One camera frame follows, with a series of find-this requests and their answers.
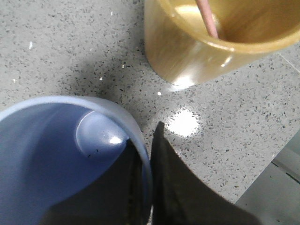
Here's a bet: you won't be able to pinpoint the bamboo cylindrical holder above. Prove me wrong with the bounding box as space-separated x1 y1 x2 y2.
144 0 300 86

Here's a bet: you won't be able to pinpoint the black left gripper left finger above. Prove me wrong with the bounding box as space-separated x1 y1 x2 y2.
40 140 143 225

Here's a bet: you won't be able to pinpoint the blue plastic cup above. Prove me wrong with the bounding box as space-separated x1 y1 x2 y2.
0 96 153 225

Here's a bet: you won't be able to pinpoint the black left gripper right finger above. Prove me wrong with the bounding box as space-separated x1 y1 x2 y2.
150 121 260 225

